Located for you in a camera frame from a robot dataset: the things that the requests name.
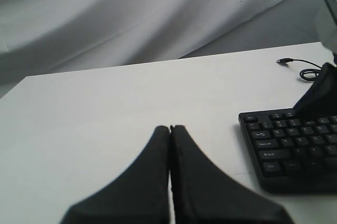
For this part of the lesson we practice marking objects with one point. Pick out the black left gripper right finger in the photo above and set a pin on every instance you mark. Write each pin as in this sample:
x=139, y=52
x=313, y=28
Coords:
x=202, y=193

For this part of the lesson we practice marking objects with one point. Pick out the grey backdrop cloth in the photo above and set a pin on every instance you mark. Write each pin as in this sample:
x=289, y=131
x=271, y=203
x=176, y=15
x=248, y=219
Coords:
x=47, y=36

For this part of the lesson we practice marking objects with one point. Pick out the black Acer keyboard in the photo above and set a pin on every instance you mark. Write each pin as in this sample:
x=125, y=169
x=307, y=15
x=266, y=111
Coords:
x=291, y=155

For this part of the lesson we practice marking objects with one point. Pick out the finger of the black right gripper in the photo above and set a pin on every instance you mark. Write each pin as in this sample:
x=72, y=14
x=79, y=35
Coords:
x=320, y=99

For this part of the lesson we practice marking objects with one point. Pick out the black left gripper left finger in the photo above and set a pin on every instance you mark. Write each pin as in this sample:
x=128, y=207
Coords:
x=138, y=195

